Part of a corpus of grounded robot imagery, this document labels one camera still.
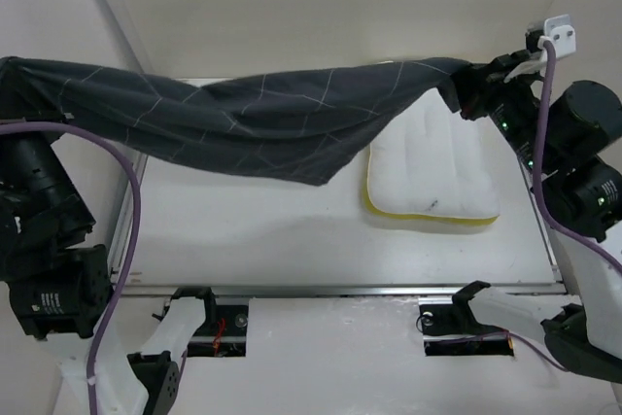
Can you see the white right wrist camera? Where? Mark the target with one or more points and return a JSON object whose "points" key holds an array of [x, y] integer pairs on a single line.
{"points": [[559, 30]]}

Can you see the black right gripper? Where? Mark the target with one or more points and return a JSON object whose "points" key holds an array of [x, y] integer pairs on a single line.
{"points": [[476, 84]]}

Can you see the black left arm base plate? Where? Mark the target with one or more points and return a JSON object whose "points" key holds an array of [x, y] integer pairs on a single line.
{"points": [[223, 334]]}

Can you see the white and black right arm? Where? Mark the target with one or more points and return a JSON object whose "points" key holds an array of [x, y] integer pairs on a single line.
{"points": [[559, 141]]}

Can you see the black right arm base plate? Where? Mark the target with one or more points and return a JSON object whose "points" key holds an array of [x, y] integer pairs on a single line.
{"points": [[449, 333]]}

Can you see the white pillow with yellow edge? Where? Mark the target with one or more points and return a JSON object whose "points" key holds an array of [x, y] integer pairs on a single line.
{"points": [[427, 164]]}

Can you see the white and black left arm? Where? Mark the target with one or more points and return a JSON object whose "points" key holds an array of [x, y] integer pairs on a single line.
{"points": [[62, 294]]}

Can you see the aluminium front table rail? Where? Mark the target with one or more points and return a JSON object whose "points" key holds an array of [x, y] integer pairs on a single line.
{"points": [[343, 291]]}

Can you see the dark grey checked pillowcase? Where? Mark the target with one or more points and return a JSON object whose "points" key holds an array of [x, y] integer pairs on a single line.
{"points": [[300, 126]]}

